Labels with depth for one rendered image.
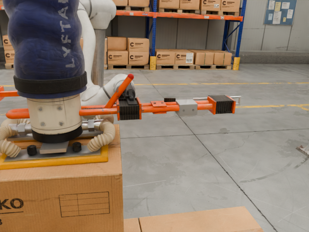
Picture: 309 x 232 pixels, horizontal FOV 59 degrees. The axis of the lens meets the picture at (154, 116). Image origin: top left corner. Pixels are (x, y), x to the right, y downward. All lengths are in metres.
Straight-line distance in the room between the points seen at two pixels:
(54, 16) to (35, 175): 0.46
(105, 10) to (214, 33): 8.75
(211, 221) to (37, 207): 0.90
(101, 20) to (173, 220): 1.14
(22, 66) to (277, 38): 10.99
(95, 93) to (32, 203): 0.57
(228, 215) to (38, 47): 1.22
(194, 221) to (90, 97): 0.81
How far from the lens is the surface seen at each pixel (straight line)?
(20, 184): 0.90
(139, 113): 0.96
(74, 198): 0.90
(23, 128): 1.03
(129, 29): 9.45
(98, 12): 1.64
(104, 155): 0.91
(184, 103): 1.00
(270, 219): 2.57
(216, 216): 1.57
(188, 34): 9.93
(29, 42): 0.87
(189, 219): 1.52
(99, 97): 1.27
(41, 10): 0.85
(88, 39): 1.44
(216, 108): 1.04
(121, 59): 8.20
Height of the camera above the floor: 1.52
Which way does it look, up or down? 20 degrees down
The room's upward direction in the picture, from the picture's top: 3 degrees clockwise
